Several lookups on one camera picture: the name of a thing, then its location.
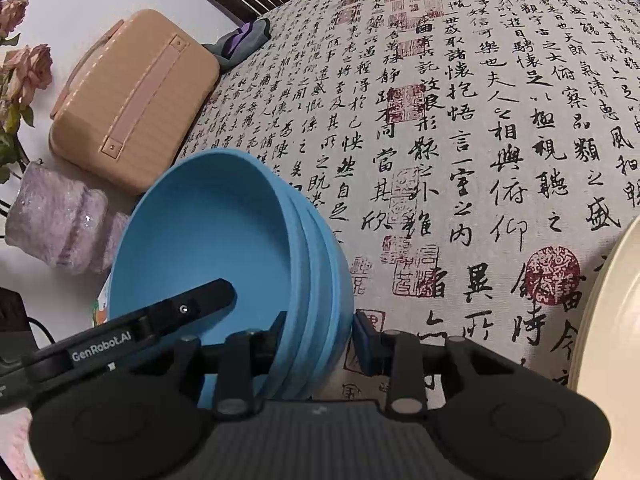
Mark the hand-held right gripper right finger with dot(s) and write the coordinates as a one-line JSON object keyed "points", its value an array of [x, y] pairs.
{"points": [[367, 345]]}

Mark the beige pink suitcase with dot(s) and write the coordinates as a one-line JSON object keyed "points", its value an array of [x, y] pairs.
{"points": [[135, 100]]}

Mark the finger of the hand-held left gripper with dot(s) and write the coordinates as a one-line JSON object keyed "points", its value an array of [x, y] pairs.
{"points": [[200, 300]]}

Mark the blue bowl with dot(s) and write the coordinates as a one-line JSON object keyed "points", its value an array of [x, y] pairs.
{"points": [[316, 280], [200, 235], [337, 290]]}

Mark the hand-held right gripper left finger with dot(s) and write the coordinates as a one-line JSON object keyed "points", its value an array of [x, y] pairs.
{"points": [[240, 360]]}

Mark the green white medicine box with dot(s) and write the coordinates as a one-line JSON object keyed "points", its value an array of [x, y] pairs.
{"points": [[101, 305]]}

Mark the grey purple cloth pouch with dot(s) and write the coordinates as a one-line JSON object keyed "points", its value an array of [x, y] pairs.
{"points": [[240, 42]]}

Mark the black box device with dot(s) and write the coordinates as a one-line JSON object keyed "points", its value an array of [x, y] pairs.
{"points": [[12, 310]]}

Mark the fuzzy lilac vase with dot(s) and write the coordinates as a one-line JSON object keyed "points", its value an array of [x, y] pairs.
{"points": [[60, 220]]}

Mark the dried pink flower bouquet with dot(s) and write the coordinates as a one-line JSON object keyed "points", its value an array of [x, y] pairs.
{"points": [[30, 65]]}

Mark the cream plate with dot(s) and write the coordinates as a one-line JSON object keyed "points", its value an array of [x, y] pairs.
{"points": [[615, 310]]}

